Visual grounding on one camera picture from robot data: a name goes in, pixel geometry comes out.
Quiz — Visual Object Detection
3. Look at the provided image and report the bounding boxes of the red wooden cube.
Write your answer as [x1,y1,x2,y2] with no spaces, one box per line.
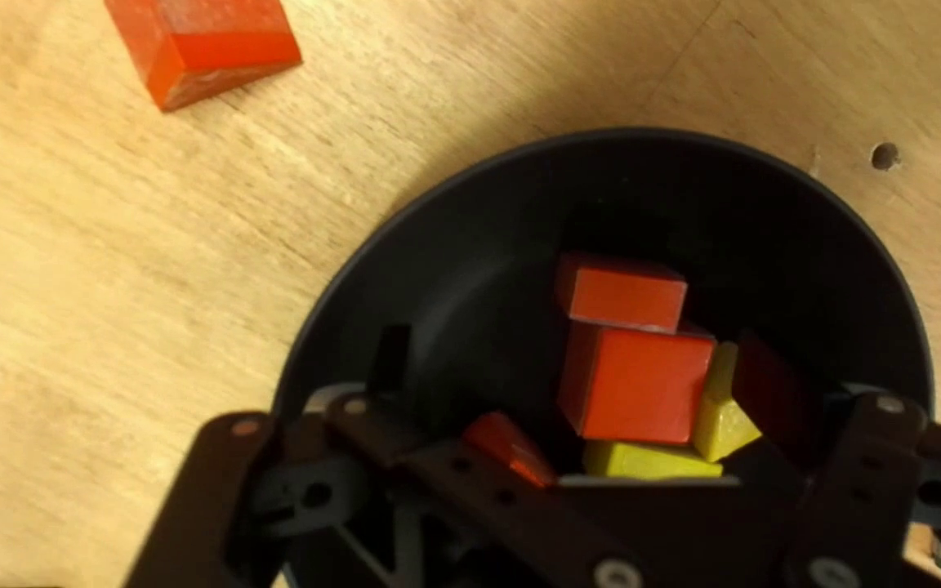
[103,0,303,114]

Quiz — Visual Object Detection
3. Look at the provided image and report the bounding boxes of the yellow wooden block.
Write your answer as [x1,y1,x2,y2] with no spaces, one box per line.
[694,339,764,463]

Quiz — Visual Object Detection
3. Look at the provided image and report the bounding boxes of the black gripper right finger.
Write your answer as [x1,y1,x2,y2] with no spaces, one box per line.
[733,329,941,588]

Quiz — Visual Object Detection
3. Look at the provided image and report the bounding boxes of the red wooden block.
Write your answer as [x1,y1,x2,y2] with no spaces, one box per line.
[552,253,694,337]
[556,323,718,447]
[463,410,560,490]

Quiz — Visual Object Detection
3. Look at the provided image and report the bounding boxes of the black bowl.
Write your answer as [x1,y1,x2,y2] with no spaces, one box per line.
[270,127,939,517]

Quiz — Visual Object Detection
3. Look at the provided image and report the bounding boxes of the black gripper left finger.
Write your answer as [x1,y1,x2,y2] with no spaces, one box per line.
[122,323,604,588]

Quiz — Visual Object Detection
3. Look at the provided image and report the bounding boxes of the yellow wooden cube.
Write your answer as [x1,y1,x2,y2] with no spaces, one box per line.
[583,439,725,484]

